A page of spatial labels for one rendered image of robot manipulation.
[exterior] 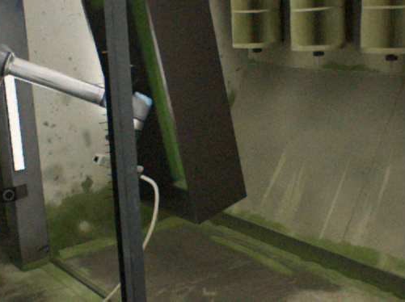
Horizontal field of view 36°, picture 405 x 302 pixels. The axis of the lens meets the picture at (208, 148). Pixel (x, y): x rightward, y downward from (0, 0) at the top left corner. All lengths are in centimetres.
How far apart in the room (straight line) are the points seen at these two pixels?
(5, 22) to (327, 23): 184
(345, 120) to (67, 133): 171
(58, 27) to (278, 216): 177
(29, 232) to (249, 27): 191
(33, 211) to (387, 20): 232
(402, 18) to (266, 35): 112
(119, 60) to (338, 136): 228
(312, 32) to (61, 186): 179
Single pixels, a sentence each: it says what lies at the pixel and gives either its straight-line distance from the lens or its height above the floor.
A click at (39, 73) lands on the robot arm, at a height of 129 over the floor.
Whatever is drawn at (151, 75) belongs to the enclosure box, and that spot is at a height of 117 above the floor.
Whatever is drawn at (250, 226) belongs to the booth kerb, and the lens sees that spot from 413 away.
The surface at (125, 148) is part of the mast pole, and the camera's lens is 192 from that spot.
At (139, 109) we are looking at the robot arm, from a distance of 300.
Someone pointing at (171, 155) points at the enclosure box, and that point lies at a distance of 381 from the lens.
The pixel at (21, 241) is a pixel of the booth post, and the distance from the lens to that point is 402.
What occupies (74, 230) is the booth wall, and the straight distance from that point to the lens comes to 416.
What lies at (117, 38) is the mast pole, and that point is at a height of 148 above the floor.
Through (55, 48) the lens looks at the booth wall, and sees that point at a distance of 392.
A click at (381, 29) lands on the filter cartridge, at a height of 139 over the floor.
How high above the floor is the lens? 157
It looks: 13 degrees down
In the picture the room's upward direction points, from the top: 3 degrees counter-clockwise
